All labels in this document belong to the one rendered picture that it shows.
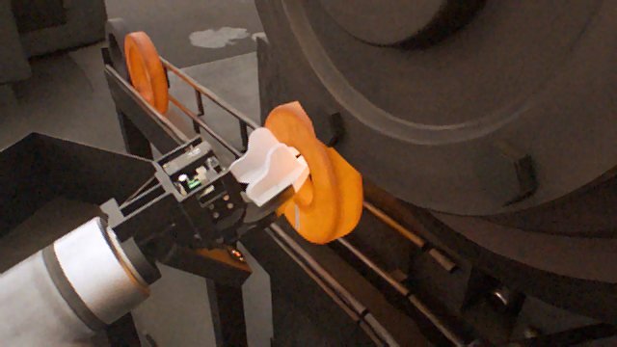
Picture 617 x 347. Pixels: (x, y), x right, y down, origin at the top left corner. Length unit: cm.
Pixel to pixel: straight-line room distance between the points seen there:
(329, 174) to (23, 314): 28
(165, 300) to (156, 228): 108
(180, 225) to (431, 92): 31
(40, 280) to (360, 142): 30
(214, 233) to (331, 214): 11
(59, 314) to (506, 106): 38
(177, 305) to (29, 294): 107
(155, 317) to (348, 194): 109
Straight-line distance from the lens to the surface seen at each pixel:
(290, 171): 51
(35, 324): 48
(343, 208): 50
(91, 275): 47
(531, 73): 21
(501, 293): 56
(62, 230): 91
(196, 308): 151
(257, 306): 149
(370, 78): 28
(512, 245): 33
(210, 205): 46
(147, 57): 114
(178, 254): 50
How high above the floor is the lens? 115
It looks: 36 degrees down
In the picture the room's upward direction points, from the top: straight up
